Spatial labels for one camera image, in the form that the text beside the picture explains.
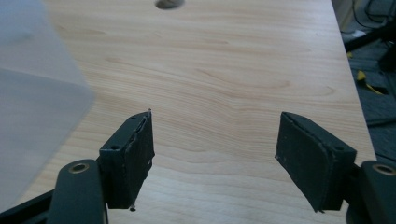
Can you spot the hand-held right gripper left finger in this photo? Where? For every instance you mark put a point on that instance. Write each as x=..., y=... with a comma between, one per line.
x=126, y=168

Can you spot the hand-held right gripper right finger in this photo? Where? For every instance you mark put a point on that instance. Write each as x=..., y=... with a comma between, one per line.
x=308, y=161

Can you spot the clear plastic storage box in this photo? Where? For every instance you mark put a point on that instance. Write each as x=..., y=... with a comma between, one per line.
x=31, y=109

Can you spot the yellow black striped tape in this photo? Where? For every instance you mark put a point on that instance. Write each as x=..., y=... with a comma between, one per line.
x=361, y=75

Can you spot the black metal stand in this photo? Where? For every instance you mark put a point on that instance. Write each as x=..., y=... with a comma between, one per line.
x=370, y=35

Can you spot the small grey round object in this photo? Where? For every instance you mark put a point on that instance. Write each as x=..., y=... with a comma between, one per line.
x=169, y=3

